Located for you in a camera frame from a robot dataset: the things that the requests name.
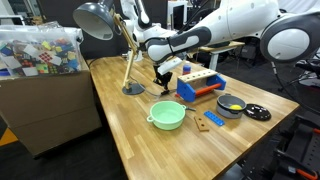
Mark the wooden top background desk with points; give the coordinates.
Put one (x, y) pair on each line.
(230, 46)

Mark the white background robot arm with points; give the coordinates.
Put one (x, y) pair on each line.
(133, 20)

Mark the black pot lid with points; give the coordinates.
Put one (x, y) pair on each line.
(257, 112)

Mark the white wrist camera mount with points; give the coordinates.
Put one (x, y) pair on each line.
(170, 66)

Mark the small toy screwdriver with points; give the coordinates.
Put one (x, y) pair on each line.
(190, 109)

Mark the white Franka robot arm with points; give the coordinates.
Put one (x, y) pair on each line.
(240, 23)

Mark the black perforated breadboard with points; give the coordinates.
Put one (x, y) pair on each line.
(300, 150)

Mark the mint green bowl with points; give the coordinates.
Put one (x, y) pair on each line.
(166, 116)

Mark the blue strip with holes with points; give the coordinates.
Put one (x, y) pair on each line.
(214, 118)

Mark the black inline lamp switch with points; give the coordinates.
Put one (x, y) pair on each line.
(165, 93)

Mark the blue wooden toy workbench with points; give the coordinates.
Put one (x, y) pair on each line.
(185, 90)

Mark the brown cardboard box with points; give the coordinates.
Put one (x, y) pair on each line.
(46, 110)

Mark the brown wooden block with holes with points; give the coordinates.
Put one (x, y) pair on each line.
(201, 124)

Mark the grey cooking pot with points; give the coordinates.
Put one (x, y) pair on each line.
(226, 111)

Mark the clear box of puzzle cubes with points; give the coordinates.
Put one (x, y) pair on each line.
(40, 53)

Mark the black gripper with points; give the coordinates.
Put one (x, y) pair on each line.
(164, 78)

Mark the yellow lemon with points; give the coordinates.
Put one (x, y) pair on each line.
(236, 107)

